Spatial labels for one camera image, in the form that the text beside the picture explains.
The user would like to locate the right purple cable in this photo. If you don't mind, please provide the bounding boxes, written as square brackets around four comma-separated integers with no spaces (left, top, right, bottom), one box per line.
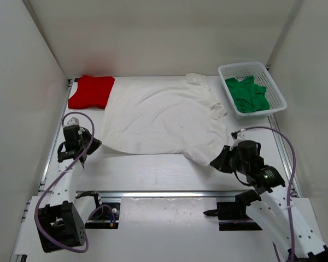
[218,126,297,262]

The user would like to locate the green t shirt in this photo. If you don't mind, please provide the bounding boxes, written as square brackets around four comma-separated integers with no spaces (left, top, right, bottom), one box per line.
[225,76,270,114]

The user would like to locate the purple cable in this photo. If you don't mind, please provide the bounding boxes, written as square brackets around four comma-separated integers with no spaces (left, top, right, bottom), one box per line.
[34,111,116,253]
[218,126,297,262]

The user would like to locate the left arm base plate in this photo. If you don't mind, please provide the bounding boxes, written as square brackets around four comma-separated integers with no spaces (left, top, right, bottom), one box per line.
[75,191,121,229]

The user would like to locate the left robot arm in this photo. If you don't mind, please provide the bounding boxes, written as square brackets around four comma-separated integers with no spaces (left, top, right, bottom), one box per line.
[34,124,104,253]

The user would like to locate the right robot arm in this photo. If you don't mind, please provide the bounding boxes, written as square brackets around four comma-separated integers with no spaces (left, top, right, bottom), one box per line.
[211,140,328,261]

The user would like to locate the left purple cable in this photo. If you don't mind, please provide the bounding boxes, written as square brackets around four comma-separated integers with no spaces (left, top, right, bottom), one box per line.
[34,111,116,253]

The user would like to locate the white plastic basket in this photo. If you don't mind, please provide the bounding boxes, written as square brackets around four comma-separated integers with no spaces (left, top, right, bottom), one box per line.
[218,62,287,118]

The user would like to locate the white t shirt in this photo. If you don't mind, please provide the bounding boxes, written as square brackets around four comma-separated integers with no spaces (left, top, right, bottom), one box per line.
[100,73,229,166]

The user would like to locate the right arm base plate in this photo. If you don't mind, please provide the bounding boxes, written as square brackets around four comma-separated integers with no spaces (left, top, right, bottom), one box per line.
[203,190,262,231]

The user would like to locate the red t shirt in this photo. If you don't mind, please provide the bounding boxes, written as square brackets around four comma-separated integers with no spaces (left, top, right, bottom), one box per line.
[68,75,115,110]

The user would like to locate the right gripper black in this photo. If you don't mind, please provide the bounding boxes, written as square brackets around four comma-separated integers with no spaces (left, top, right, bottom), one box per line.
[210,145,249,174]

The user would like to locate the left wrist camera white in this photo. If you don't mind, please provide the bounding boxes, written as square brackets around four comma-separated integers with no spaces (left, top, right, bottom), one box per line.
[62,117,79,128]

